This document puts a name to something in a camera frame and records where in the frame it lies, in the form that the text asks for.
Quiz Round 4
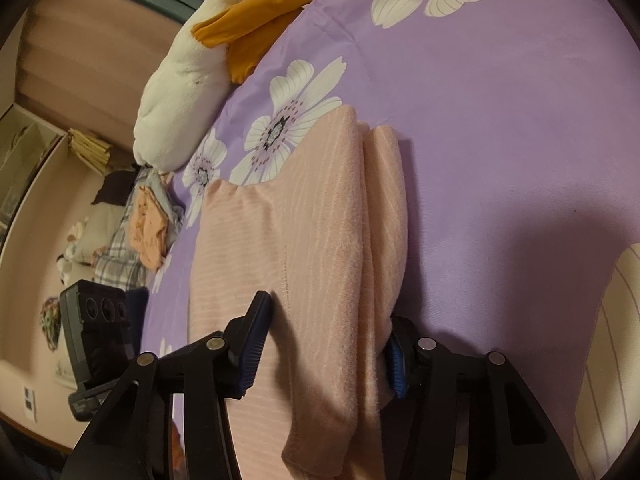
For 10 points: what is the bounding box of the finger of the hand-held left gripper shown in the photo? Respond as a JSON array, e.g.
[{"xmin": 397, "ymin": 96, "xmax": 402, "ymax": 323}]
[{"xmin": 125, "ymin": 287, "xmax": 151, "ymax": 357}]

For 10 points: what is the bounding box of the purple floral blanket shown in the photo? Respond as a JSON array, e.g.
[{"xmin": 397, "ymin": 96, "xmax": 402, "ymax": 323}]
[{"xmin": 137, "ymin": 0, "xmax": 640, "ymax": 480}]

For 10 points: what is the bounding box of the white pillow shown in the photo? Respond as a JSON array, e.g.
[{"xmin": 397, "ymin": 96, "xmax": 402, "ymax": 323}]
[{"xmin": 64, "ymin": 204, "xmax": 128, "ymax": 267}]

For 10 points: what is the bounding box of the white wall socket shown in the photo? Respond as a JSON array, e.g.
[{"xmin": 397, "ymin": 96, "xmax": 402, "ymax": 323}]
[{"xmin": 22, "ymin": 386, "xmax": 39, "ymax": 424}]

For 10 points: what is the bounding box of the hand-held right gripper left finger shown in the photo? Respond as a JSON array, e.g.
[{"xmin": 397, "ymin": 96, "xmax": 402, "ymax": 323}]
[{"xmin": 60, "ymin": 291, "xmax": 273, "ymax": 480}]

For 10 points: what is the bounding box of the pink curtain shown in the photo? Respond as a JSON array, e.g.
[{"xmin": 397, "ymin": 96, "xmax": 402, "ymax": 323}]
[{"xmin": 17, "ymin": 0, "xmax": 203, "ymax": 153}]

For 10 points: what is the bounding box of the orange cloth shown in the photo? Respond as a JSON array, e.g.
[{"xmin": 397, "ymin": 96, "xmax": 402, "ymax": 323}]
[{"xmin": 129, "ymin": 185, "xmax": 171, "ymax": 270}]

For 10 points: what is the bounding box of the colourful floral bag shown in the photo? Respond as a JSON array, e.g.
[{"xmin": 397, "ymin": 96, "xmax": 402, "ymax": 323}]
[{"xmin": 40, "ymin": 296, "xmax": 64, "ymax": 352}]

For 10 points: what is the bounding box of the white and orange plush toy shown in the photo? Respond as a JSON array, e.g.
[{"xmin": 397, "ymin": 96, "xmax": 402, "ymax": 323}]
[{"xmin": 132, "ymin": 0, "xmax": 336, "ymax": 172}]

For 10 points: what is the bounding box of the dark cloth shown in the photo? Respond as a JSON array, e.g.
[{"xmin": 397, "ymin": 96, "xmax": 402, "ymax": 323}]
[{"xmin": 91, "ymin": 170, "xmax": 140, "ymax": 207}]

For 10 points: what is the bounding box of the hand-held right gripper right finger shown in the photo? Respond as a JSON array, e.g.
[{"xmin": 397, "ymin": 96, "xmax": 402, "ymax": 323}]
[{"xmin": 381, "ymin": 316, "xmax": 581, "ymax": 480}]

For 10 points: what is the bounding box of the pink knit sweater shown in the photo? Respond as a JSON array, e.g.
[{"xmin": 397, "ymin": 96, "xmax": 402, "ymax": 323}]
[{"xmin": 187, "ymin": 105, "xmax": 411, "ymax": 480}]

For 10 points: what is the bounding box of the stack of yellowish books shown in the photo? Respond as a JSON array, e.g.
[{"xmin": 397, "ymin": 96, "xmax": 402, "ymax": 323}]
[{"xmin": 66, "ymin": 127, "xmax": 115, "ymax": 177}]

